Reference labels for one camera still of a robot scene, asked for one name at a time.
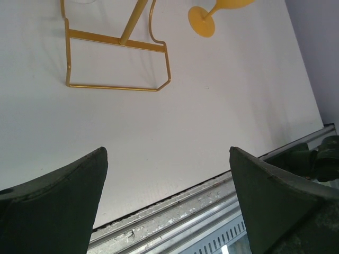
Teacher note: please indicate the right black base bracket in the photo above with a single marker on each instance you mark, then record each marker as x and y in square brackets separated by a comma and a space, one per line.
[320, 163]

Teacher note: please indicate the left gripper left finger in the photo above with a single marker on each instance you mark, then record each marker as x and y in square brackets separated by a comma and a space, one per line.
[54, 213]

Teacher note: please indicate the blue slotted cable duct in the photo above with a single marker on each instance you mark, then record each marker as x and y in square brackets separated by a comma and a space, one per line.
[231, 237]

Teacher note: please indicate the aluminium front rail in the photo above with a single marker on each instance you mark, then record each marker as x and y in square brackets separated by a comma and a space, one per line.
[176, 223]

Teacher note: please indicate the orange plastic wine glass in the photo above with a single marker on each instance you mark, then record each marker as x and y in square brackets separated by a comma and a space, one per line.
[201, 21]

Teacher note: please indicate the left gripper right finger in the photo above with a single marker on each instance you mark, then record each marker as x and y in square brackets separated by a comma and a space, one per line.
[282, 212]

